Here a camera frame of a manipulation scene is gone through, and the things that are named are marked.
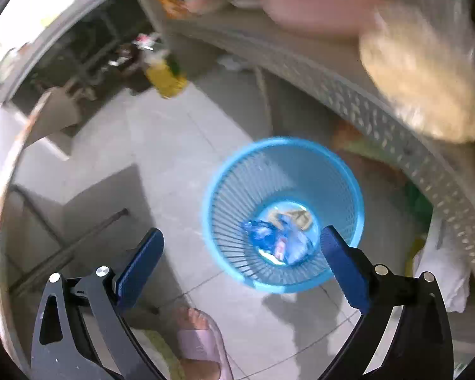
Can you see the blue plastic snack bag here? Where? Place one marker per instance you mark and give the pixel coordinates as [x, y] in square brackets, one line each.
[285, 244]

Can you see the blue plastic trash basket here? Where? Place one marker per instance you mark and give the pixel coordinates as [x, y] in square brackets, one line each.
[278, 176]

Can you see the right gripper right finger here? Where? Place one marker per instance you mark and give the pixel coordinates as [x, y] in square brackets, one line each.
[422, 345]

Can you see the beige filled plastic bag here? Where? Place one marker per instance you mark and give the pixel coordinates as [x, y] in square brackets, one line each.
[420, 55]

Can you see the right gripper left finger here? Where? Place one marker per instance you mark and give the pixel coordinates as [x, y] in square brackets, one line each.
[61, 344]

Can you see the pink plastic basin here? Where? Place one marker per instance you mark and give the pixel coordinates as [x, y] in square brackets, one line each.
[337, 18]

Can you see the grey perforated shelf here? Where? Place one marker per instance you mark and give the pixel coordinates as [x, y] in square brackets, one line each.
[331, 72]

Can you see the yellow oil bottle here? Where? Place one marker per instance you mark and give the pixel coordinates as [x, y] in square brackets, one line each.
[164, 73]

